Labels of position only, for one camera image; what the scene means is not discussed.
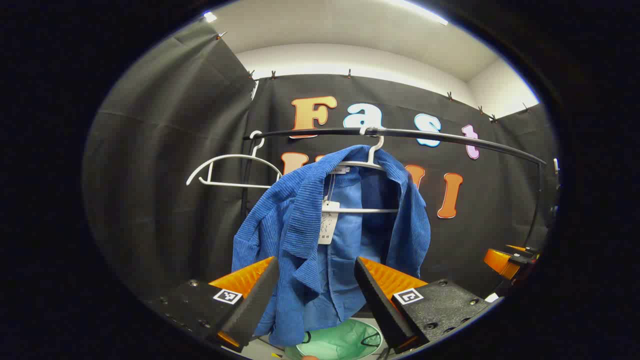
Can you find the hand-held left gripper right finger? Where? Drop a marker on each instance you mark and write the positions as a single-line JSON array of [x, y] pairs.
[[382, 305]]

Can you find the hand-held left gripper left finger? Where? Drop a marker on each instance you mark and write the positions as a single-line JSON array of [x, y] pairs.
[[255, 305]]

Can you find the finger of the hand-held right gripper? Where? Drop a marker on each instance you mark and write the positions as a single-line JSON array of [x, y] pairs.
[[500, 262]]

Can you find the green laundry hamper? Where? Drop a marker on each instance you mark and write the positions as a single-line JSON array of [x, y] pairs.
[[340, 342]]

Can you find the white clothes hanger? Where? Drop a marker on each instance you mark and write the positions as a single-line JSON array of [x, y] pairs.
[[235, 184], [370, 210]]

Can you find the black clothes rack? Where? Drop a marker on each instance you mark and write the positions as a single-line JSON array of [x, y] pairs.
[[450, 137]]

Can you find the black backdrop cloth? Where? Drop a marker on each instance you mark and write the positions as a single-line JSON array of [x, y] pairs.
[[170, 175]]

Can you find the ceiling strip light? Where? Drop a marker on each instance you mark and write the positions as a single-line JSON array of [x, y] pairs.
[[210, 16]]

